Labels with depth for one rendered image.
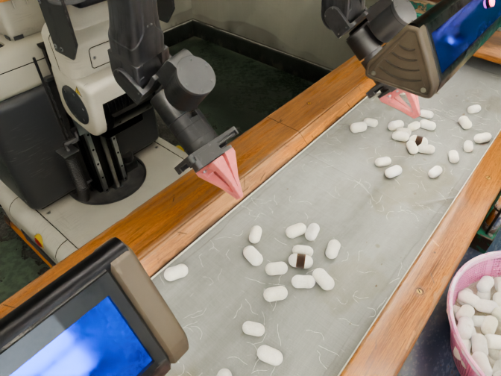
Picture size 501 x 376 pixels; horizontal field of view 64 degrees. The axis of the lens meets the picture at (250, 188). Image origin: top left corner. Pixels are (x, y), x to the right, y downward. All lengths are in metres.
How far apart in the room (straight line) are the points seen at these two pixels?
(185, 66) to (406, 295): 0.44
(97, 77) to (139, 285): 0.86
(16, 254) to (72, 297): 1.62
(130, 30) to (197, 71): 0.10
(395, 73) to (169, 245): 0.42
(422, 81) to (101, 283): 0.38
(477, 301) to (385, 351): 0.18
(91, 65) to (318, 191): 0.61
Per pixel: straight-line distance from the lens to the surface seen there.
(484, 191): 0.83
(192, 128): 0.62
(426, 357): 0.70
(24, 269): 1.76
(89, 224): 1.41
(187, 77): 0.56
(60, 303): 0.20
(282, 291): 0.60
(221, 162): 0.61
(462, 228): 0.75
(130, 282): 0.21
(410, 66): 0.47
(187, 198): 0.72
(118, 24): 0.60
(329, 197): 0.76
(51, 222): 1.46
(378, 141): 0.92
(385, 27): 0.80
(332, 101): 0.98
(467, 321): 0.66
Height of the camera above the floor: 1.27
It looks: 44 degrees down
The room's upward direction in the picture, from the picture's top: straight up
